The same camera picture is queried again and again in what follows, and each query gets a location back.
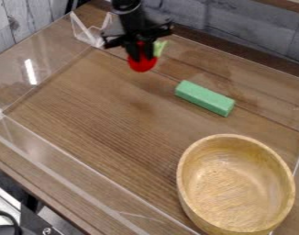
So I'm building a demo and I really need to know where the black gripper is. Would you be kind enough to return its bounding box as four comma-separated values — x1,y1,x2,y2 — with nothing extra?
100,10,173,62

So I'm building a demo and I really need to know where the red plush fruit green leaf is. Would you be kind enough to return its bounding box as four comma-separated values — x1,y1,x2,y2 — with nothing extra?
127,40,169,73

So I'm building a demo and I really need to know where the wooden bowl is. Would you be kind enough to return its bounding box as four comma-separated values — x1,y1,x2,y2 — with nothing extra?
177,134,295,235

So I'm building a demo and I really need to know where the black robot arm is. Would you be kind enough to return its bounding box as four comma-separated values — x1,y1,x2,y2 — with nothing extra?
100,0,173,62

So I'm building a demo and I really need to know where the green foam block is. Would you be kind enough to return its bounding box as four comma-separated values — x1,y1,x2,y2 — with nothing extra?
175,80,235,117

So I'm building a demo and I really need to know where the black metal stand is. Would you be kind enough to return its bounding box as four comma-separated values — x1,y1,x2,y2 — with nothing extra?
20,205,55,235

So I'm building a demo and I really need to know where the clear acrylic corner bracket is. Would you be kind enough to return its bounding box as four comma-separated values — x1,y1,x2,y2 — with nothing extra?
70,12,113,49

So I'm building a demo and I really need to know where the clear acrylic tray wall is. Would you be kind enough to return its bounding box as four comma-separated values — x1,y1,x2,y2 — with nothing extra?
0,115,199,235

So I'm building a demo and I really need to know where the black cable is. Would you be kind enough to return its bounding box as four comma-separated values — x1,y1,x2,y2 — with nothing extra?
0,210,23,235

